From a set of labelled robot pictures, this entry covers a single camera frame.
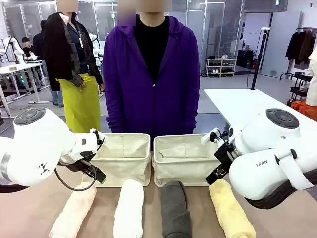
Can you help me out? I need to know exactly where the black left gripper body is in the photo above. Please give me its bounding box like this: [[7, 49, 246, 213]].
[[58, 155, 86, 173]]

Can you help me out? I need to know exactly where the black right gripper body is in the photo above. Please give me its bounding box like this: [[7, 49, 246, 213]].
[[214, 142, 240, 166]]

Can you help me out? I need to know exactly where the yellow towel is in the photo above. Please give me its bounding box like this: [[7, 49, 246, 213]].
[[209, 178, 257, 238]]

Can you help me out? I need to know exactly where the pink towel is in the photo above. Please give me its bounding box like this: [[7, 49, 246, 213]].
[[49, 182, 97, 238]]

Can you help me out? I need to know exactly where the white towel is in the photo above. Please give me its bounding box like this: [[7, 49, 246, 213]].
[[113, 178, 145, 238]]

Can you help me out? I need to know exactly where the grey towel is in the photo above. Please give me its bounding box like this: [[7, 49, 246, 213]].
[[160, 180, 193, 238]]

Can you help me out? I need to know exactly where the purple sleeved left forearm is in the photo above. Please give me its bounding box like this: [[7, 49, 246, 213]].
[[182, 96, 201, 134]]

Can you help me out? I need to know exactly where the purple sleeved right forearm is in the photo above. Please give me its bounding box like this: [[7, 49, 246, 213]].
[[104, 96, 125, 133]]

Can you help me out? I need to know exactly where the cream fabric basket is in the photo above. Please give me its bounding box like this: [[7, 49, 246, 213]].
[[82, 133, 152, 188], [152, 133, 225, 187]]

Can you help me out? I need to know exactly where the white side table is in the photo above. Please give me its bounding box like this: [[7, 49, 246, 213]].
[[203, 88, 294, 149]]

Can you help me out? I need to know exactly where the person in yellow apron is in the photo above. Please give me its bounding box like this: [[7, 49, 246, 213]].
[[41, 0, 105, 134]]

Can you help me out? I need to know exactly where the wooden shoe rack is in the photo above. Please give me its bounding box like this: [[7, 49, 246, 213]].
[[206, 57, 237, 77]]

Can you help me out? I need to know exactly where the orange cloth item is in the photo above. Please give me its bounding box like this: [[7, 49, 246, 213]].
[[291, 100, 317, 116]]

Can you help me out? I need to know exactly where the person in purple hoodie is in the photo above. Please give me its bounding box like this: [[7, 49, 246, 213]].
[[103, 0, 201, 152]]

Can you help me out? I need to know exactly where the black pole stand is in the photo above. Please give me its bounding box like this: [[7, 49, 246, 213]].
[[250, 27, 270, 90]]

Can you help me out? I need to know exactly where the black bags pile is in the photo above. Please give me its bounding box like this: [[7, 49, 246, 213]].
[[236, 49, 256, 69]]

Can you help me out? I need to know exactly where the black utility cart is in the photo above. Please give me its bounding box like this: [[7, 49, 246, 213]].
[[279, 71, 314, 103]]

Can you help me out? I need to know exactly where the white office desk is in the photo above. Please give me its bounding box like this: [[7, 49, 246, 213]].
[[0, 59, 47, 119]]

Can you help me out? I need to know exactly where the person in beige clothes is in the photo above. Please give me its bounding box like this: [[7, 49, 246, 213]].
[[306, 47, 317, 107]]

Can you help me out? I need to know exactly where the seated background person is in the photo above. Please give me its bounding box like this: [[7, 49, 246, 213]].
[[21, 37, 35, 60]]

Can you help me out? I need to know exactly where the standing background person in black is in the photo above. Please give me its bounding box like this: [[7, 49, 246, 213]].
[[32, 19, 50, 60]]

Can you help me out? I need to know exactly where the clothes rack with dark coats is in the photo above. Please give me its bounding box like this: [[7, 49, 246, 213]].
[[285, 27, 317, 66]]

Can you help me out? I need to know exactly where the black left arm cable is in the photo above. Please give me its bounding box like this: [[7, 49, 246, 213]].
[[53, 164, 98, 191]]

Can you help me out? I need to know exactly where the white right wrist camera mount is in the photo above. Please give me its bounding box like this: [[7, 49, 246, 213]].
[[201, 127, 221, 146]]

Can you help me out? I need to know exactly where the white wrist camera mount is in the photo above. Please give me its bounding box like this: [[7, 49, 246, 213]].
[[201, 127, 221, 146], [89, 128, 108, 150]]

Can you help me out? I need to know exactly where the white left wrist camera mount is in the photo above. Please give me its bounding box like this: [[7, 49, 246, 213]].
[[89, 128, 108, 150]]

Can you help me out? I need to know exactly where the black corrugated cable conduit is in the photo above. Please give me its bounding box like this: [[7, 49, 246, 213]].
[[244, 168, 317, 210]]

